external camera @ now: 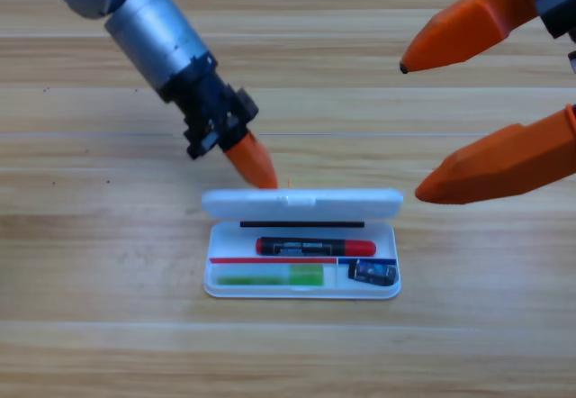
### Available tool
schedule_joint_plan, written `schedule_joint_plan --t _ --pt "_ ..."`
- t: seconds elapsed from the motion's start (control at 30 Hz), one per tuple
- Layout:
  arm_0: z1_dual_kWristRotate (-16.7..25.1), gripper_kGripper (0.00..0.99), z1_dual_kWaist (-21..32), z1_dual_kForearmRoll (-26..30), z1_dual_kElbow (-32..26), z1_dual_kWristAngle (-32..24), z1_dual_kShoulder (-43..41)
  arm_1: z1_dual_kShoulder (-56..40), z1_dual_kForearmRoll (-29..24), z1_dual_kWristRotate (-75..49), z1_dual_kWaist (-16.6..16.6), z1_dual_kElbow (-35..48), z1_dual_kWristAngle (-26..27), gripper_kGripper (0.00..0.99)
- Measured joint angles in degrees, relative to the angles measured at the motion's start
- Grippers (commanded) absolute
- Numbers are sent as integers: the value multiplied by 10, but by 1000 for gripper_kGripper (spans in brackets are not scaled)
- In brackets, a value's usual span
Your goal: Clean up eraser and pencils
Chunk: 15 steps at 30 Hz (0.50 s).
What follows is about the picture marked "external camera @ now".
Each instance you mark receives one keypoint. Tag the black marker with red cap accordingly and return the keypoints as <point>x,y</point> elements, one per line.
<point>315,247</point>

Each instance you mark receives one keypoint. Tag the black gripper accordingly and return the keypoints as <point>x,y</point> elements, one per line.
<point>211,110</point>
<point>572,61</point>

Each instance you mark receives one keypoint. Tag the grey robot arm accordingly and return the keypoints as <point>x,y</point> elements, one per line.
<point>148,33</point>

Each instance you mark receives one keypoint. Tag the white Unitree pencil case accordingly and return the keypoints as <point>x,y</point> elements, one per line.
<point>342,206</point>

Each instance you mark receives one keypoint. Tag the dark blue eraser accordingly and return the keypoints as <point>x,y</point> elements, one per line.
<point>371,272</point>

